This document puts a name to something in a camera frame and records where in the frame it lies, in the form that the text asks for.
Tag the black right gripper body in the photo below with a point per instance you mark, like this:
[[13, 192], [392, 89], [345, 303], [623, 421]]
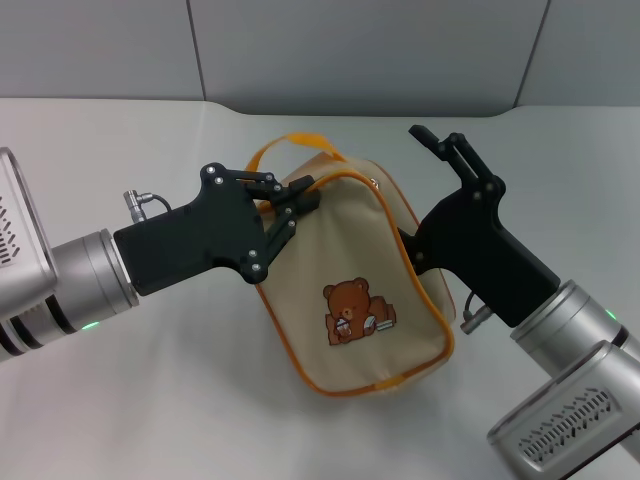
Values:
[[480, 240]]

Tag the beige bear print food bag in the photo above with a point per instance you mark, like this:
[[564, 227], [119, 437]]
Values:
[[345, 260]]

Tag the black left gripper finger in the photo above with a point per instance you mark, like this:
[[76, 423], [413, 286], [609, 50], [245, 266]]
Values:
[[302, 204], [295, 186]]

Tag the silver metal zipper pull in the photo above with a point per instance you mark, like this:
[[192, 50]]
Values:
[[374, 183]]

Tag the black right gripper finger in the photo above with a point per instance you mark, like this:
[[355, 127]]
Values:
[[465, 157]]

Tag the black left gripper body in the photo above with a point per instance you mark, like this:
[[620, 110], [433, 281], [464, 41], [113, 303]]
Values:
[[200, 240]]

